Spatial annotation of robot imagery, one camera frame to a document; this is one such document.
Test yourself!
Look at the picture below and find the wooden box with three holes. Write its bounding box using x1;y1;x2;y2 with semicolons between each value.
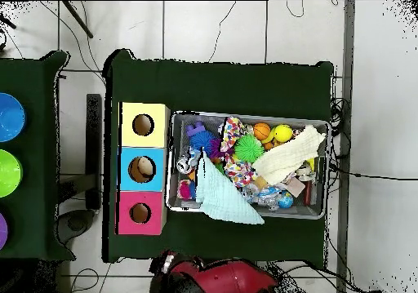
116;101;172;237

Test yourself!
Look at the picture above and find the shallow clear mesh bin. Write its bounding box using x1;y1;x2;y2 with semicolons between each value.
166;111;330;221

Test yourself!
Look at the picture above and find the purple spiky ball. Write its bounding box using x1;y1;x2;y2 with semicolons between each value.
207;138;225;160

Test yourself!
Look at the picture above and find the blue spiky ball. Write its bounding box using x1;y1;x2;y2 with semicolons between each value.
189;130;216;153

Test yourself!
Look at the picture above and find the colourful patterned cloth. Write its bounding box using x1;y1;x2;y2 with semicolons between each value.
218;115;256;189

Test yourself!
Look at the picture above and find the green spiky ball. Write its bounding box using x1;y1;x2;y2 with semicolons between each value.
233;133;265;164

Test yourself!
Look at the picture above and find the mint green cloth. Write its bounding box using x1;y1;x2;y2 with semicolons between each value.
194;152;265;226

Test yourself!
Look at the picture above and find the orange toy basketball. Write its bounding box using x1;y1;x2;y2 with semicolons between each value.
253;122;272;141

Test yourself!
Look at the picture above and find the yellow smiley ball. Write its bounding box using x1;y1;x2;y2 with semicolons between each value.
273;123;295;144

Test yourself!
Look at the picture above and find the pale yellow cloth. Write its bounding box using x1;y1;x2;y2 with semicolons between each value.
251;124;327;186

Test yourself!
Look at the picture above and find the side table with green cloth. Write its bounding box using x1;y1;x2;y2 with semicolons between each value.
0;50;71;261

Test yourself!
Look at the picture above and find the green bowl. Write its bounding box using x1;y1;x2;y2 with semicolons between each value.
0;149;24;199

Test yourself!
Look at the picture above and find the blue bowl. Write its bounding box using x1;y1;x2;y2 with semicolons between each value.
0;92;27;144

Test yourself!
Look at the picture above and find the purple bowl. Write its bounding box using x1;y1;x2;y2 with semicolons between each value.
0;211;9;251

